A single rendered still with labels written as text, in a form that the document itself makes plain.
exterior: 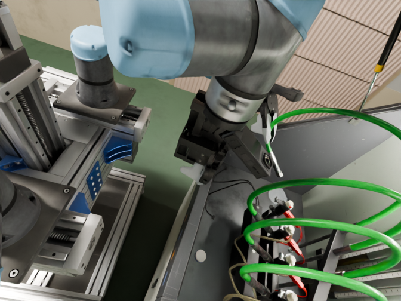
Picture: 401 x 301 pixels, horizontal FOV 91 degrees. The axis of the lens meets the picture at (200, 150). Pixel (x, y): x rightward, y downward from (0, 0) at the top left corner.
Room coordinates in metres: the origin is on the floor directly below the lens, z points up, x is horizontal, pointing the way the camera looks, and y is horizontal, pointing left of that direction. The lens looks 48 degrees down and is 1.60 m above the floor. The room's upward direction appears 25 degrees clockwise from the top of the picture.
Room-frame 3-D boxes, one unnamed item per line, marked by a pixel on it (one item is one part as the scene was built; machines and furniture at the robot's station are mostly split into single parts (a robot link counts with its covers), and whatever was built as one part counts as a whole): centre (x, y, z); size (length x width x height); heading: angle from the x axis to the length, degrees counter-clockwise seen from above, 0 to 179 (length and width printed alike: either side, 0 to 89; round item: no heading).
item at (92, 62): (0.55, 0.45, 1.20); 0.13 x 0.12 x 0.14; 179
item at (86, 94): (0.54, 0.45, 1.09); 0.15 x 0.15 x 0.10
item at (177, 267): (0.37, -0.08, 0.87); 0.62 x 0.04 x 0.16; 2
